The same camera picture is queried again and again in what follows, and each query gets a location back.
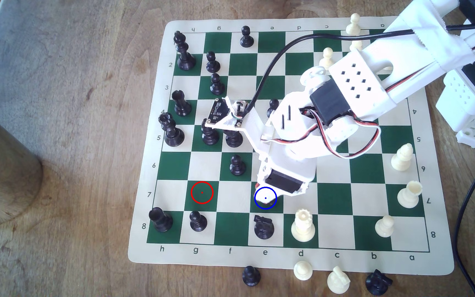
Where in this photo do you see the white knight chess piece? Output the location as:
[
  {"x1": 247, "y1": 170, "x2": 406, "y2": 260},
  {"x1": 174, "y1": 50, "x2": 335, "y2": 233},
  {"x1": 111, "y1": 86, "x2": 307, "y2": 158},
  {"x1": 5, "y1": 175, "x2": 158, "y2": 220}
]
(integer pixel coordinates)
[{"x1": 327, "y1": 266, "x2": 351, "y2": 295}]

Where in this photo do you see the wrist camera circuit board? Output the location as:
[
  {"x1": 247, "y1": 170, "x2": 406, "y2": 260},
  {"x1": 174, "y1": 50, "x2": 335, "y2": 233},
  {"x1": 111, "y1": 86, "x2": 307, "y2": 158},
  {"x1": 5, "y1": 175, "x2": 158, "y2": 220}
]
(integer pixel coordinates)
[{"x1": 205, "y1": 98, "x2": 250, "y2": 129}]

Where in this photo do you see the black knight chess piece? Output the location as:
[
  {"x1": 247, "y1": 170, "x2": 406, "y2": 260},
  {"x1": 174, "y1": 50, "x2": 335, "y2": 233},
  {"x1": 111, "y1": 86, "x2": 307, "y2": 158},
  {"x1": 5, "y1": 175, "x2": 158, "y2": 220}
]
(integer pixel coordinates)
[
  {"x1": 253, "y1": 215, "x2": 275, "y2": 240},
  {"x1": 365, "y1": 270, "x2": 393, "y2": 296}
]

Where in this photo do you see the black king chess piece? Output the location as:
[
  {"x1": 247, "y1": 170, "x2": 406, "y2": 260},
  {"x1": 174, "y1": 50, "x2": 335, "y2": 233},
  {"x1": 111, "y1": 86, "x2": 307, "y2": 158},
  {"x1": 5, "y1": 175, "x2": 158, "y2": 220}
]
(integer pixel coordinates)
[{"x1": 173, "y1": 31, "x2": 197, "y2": 71}]

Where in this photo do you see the black queen chess piece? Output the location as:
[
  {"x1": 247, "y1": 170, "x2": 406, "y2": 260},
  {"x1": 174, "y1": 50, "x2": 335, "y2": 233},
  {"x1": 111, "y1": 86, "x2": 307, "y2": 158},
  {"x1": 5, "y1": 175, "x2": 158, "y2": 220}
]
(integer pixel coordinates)
[{"x1": 158, "y1": 112, "x2": 185, "y2": 147}]

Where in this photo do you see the black bishop chess piece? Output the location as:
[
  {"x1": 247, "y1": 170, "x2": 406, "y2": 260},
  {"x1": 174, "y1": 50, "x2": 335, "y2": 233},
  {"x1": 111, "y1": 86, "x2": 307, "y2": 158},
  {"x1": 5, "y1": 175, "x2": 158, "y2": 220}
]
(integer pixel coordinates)
[
  {"x1": 225, "y1": 130, "x2": 244, "y2": 148},
  {"x1": 201, "y1": 118, "x2": 220, "y2": 146}
]

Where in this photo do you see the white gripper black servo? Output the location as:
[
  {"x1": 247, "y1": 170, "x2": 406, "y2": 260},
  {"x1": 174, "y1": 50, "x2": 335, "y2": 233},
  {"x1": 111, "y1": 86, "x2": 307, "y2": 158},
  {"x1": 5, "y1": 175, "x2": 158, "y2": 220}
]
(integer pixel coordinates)
[{"x1": 223, "y1": 112, "x2": 317, "y2": 205}]

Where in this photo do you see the white rook chess piece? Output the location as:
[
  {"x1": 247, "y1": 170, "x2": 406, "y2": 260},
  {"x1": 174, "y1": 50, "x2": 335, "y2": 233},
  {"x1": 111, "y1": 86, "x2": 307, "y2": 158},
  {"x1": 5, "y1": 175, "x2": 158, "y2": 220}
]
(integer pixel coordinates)
[{"x1": 397, "y1": 181, "x2": 423, "y2": 209}]

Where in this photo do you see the white pawn chess piece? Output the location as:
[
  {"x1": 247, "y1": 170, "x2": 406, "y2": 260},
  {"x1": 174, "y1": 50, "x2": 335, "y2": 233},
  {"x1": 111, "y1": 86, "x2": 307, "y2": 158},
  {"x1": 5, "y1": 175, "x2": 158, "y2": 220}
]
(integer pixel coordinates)
[
  {"x1": 294, "y1": 261, "x2": 313, "y2": 281},
  {"x1": 319, "y1": 47, "x2": 335, "y2": 71},
  {"x1": 375, "y1": 215, "x2": 396, "y2": 238},
  {"x1": 346, "y1": 13, "x2": 362, "y2": 36}
]

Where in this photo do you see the black camera cable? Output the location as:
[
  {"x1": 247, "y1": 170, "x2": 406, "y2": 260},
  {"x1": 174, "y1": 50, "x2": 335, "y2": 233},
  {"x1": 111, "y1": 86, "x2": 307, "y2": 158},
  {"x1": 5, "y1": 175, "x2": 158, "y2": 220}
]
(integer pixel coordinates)
[{"x1": 244, "y1": 23, "x2": 475, "y2": 119}]

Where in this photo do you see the round wooden post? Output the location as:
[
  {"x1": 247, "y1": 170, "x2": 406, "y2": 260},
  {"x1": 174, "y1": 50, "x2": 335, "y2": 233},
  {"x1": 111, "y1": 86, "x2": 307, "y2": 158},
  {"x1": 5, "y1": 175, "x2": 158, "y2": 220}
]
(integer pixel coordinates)
[{"x1": 0, "y1": 101, "x2": 43, "y2": 226}]

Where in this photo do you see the black rook chess piece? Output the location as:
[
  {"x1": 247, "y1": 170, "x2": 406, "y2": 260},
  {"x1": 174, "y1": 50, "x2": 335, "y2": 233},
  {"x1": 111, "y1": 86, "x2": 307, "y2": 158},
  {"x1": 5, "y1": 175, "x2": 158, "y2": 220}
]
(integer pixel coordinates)
[
  {"x1": 172, "y1": 90, "x2": 193, "y2": 117},
  {"x1": 148, "y1": 207, "x2": 174, "y2": 233}
]

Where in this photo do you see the white queen chess piece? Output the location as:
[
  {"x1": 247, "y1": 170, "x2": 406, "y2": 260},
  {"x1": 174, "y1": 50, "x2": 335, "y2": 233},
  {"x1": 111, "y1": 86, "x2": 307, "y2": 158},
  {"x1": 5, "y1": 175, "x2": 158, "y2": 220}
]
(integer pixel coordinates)
[{"x1": 291, "y1": 208, "x2": 316, "y2": 243}]

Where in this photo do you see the green and cream chess mat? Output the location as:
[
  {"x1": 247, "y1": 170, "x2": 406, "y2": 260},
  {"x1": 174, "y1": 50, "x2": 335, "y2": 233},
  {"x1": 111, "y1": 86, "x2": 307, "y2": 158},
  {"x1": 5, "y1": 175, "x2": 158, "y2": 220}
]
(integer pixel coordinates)
[{"x1": 127, "y1": 16, "x2": 455, "y2": 276}]

